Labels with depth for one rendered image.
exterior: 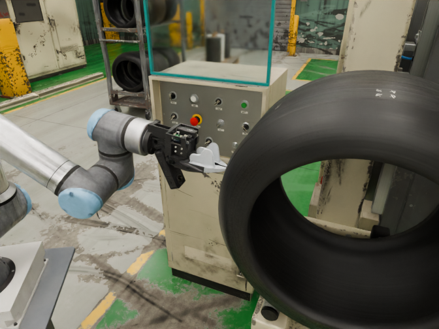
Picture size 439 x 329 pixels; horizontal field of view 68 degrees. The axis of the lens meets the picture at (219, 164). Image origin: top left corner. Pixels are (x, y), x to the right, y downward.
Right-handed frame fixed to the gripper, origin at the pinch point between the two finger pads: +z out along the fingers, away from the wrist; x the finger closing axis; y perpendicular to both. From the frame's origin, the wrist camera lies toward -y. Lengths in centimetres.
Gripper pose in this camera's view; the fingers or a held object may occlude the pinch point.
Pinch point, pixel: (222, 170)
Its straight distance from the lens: 77.2
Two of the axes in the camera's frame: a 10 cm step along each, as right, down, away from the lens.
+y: 1.1, -8.5, -5.2
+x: 3.8, -4.4, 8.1
